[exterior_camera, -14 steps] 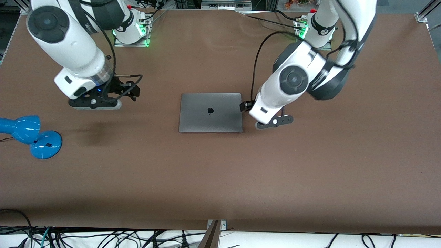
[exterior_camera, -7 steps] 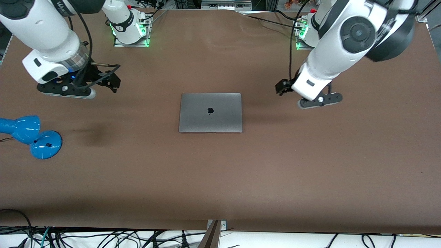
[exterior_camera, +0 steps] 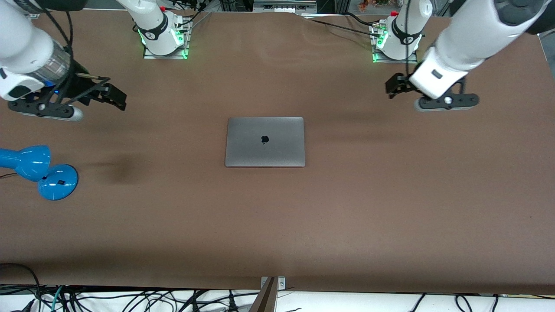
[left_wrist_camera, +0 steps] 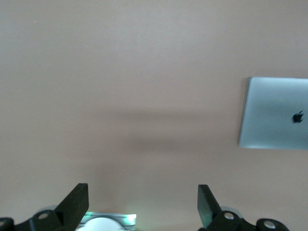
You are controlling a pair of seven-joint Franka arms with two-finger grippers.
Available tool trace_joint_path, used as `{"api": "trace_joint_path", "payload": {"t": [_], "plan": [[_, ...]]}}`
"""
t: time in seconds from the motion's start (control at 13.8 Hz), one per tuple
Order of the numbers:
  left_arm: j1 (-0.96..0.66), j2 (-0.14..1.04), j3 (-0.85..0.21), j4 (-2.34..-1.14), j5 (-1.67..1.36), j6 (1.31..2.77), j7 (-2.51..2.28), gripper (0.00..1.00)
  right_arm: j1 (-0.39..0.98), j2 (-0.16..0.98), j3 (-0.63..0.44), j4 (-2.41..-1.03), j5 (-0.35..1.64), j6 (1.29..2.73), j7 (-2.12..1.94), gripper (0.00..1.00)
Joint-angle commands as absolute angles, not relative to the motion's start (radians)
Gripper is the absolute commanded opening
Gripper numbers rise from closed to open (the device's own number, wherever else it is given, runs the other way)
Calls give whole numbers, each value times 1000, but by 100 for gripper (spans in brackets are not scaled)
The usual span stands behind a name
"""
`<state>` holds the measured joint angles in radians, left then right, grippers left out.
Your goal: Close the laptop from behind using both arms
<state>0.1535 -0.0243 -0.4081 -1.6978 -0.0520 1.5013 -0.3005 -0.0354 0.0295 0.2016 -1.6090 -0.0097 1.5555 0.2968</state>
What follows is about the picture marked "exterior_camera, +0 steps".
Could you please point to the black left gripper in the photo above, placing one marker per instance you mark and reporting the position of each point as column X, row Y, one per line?
column 399, row 83

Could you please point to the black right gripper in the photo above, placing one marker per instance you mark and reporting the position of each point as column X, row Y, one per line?
column 80, row 82

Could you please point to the silver laptop computer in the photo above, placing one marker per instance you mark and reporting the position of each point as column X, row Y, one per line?
column 277, row 149

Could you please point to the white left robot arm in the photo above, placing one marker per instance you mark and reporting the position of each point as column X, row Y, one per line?
column 468, row 39

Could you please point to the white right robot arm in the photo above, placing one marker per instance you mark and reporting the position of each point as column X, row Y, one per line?
column 21, row 43

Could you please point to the blue desk lamp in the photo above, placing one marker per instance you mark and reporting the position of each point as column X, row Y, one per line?
column 39, row 171

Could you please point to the grey equipment box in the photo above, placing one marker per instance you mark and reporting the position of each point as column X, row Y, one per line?
column 284, row 5

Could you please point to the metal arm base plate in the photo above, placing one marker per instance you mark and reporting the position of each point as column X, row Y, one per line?
column 377, row 58
column 149, row 55

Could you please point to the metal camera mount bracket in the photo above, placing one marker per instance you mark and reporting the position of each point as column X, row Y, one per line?
column 269, row 294

